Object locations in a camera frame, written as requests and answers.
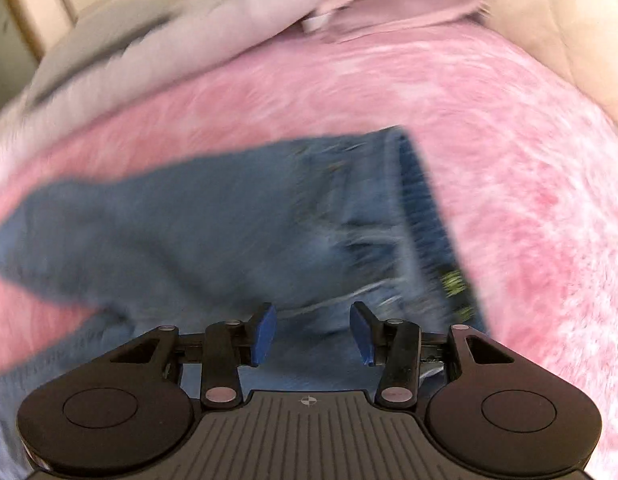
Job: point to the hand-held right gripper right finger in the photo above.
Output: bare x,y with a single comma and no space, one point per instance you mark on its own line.
361,332

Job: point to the beige padded headboard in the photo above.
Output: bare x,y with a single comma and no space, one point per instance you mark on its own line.
564,20

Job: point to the pink folded bed sheet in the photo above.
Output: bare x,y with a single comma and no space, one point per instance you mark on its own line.
404,15

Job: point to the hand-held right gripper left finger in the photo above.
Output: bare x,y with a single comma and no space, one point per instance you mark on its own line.
264,332

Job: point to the white folded quilt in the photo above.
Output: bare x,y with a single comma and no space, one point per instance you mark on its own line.
149,30

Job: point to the blue denim jeans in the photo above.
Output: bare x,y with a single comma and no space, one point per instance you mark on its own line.
189,230

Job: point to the pink fluffy floral blanket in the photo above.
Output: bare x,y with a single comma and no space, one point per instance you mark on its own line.
514,135

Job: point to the cream wooden cabinet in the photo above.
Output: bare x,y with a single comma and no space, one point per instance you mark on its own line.
34,5

